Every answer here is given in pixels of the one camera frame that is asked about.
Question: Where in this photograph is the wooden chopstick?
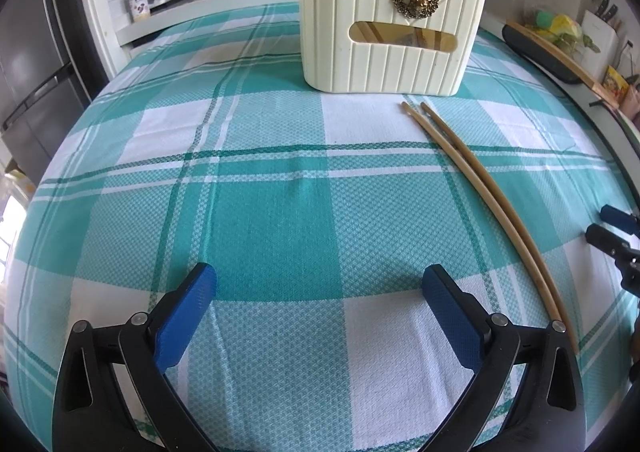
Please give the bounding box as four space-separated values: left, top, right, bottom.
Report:
399 100 566 326
418 100 582 356

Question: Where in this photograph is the yellow snack tin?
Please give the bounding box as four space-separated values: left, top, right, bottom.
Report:
602 64 629 105

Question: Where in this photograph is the teal plaid tablecloth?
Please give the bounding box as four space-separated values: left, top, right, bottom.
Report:
2 2 640 452

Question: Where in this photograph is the white knife block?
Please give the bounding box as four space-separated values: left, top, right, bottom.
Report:
577 0 618 82

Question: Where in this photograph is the yellow green produce bag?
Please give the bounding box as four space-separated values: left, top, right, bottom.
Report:
523 0 600 56

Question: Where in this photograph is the grey refrigerator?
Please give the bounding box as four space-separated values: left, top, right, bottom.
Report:
1 0 104 183

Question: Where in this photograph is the spice jar white label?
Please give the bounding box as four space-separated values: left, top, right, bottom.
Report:
128 0 151 22

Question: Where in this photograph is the cream ribbed utensil holder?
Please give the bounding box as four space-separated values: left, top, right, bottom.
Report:
299 0 485 96

